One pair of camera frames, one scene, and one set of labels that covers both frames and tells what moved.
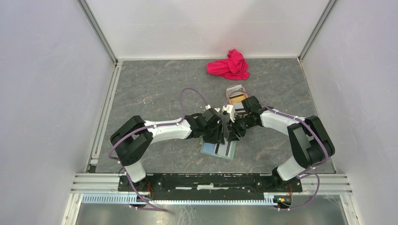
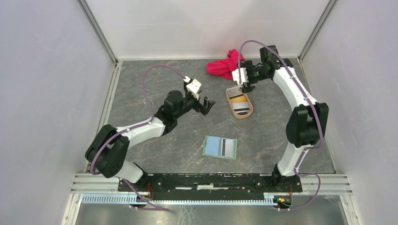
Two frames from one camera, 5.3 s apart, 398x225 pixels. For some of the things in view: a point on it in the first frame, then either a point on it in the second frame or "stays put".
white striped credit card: (220, 149) -> (227, 147)
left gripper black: (218, 137) -> (199, 107)
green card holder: (227, 150) stays put
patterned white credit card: (235, 88) stays put
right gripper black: (233, 130) -> (247, 87)
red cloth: (234, 67) stays put
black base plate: (210, 187) stays put
